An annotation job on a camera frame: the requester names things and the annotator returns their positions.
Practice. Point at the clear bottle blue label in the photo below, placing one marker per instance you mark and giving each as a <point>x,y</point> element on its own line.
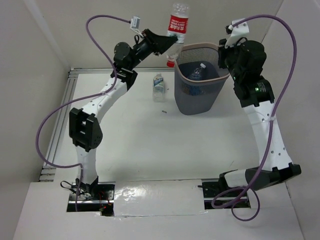
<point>198,73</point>

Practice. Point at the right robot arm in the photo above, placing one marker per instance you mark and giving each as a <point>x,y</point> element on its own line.
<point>245,61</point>

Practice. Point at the aluminium rail frame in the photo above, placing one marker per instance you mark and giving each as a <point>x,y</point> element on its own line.
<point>47,173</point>

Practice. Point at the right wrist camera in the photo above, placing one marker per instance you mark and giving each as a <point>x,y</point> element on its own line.
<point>237,30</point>

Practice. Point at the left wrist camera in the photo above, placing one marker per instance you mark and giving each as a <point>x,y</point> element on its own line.
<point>135,23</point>

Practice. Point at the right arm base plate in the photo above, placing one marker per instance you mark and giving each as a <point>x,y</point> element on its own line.
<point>211,188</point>

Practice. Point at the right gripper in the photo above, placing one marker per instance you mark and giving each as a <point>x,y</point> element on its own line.
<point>222,51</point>

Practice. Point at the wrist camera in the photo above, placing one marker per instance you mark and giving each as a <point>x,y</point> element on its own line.
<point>237,30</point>
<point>135,23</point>

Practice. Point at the grey mesh waste bin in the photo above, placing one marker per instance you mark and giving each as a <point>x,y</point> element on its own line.
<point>196,97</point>

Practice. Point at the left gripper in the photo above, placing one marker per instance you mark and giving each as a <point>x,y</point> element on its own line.
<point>152,42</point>

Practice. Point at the clear bottle green white label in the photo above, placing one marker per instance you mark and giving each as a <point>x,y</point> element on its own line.
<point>158,90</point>

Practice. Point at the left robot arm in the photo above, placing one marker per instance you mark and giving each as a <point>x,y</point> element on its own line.
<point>84,123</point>

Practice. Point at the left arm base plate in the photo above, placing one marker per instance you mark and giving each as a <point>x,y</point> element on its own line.
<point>101,200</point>

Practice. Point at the clear bottle red cap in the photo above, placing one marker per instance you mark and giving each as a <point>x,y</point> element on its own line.
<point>177,27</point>

